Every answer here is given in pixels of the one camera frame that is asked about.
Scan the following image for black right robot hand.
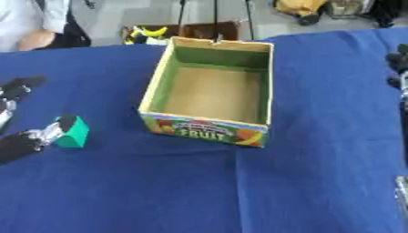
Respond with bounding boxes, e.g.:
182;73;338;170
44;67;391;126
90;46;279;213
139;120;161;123
383;43;408;89

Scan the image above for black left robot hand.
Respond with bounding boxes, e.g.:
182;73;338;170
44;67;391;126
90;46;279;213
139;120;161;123
0;75;80;165

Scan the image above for cardboard box with green inside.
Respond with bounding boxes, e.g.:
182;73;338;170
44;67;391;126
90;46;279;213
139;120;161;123
137;35;276;148

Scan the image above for brown cardboard box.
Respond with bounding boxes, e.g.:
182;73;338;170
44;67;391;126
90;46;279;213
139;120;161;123
119;20;242;46

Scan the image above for green block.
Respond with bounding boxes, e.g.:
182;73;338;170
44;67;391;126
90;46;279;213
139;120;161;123
52;115;91;149

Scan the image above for yellow bag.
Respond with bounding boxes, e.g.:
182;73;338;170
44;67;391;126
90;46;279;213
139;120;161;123
272;0;332;18

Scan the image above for person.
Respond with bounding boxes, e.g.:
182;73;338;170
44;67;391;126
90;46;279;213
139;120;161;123
0;0;93;53

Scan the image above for yellow banana toy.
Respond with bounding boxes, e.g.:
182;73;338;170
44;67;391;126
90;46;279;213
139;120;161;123
124;25;169;46

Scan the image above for black tripod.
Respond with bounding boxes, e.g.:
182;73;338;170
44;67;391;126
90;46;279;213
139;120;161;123
175;0;257;42

